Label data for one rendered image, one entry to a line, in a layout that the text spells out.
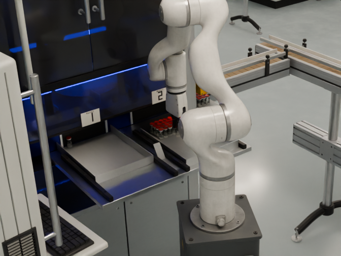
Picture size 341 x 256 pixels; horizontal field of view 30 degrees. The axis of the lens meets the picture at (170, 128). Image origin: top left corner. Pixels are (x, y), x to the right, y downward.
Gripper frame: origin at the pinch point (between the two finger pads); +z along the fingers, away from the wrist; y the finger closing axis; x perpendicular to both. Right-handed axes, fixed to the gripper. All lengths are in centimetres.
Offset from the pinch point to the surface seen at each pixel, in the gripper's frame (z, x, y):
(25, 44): -45, -56, -10
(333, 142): 41, 95, 0
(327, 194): 74, 97, -2
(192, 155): 7.9, -2.8, 13.7
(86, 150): 7.9, -34.6, -17.0
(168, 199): 48, 4, -18
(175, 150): 7.9, -5.3, 5.8
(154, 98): -5.3, 0.0, -17.4
